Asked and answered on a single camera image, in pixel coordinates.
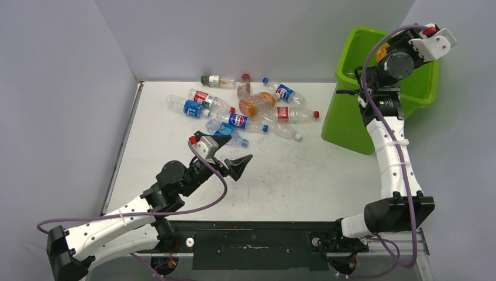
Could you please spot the orange bottle white cap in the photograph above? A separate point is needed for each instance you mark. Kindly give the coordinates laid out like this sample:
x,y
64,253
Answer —
x,y
258,104

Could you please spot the red label clear bottle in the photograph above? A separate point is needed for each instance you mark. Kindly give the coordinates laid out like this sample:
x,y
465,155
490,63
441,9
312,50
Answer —
x,y
295,115

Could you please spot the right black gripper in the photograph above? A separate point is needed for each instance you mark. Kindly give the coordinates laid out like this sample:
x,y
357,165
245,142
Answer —
x,y
403,40

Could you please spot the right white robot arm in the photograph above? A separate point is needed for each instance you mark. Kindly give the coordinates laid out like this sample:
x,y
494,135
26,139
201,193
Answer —
x,y
403,205

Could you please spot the green cap brown bottle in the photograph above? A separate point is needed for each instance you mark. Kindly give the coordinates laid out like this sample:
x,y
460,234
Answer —
x,y
217,81

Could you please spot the blue label water bottle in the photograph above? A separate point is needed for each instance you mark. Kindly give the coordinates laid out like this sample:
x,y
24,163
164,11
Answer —
x,y
186,107

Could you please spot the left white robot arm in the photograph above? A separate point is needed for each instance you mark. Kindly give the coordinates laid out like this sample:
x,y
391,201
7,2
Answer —
x,y
141,224

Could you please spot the red cap small bottle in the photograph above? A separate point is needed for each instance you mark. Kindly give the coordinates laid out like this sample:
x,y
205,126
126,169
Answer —
x,y
243,89

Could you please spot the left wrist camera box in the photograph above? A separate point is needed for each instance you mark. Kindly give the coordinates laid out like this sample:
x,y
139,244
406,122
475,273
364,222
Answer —
x,y
205,146

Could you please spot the green plastic bin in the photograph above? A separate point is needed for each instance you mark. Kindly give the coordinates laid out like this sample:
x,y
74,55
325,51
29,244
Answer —
x,y
343,125

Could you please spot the small orange bottle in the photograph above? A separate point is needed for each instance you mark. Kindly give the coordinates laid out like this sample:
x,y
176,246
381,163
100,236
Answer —
x,y
382,52

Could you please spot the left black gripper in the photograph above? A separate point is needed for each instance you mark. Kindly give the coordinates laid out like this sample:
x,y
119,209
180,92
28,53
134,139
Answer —
x,y
234,166

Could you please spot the red blue label bottle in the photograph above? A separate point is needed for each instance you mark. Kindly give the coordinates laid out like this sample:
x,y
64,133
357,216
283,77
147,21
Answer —
x,y
210,102

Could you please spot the central pepsi bottle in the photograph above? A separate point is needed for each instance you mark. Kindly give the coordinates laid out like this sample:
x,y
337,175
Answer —
x,y
242,122

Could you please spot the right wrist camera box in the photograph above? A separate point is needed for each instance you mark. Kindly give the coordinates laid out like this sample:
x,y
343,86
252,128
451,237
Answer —
x,y
433,43

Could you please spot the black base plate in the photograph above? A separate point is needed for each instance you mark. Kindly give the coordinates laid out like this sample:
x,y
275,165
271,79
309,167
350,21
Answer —
x,y
256,245

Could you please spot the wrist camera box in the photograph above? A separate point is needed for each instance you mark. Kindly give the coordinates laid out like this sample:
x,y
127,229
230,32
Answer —
x,y
433,43
205,146

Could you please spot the crushed blue label bottle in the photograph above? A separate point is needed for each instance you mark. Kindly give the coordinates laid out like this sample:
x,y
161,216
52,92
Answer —
x,y
217,128

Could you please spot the far pepsi bottle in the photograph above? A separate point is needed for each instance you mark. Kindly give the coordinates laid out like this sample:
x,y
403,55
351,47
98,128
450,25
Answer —
x,y
282,92

